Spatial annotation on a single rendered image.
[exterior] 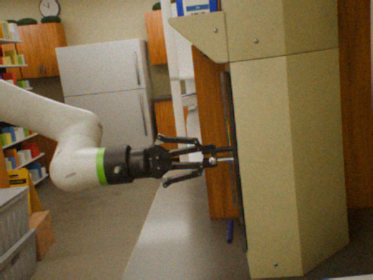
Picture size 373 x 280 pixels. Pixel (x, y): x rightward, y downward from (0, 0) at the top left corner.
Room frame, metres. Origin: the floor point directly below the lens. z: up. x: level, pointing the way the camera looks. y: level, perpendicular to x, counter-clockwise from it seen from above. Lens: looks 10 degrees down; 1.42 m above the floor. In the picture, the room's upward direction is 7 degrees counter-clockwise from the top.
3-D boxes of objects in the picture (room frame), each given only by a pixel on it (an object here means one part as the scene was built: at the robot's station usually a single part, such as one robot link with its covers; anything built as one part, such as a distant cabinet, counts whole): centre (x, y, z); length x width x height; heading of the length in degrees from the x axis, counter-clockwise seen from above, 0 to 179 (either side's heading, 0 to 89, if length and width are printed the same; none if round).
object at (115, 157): (0.99, 0.16, 1.20); 0.12 x 0.06 x 0.09; 176
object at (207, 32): (1.02, -0.06, 1.46); 0.32 x 0.11 x 0.10; 176
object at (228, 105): (1.02, -0.11, 1.19); 0.30 x 0.01 x 0.40; 176
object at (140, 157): (0.98, 0.09, 1.20); 0.09 x 0.07 x 0.08; 86
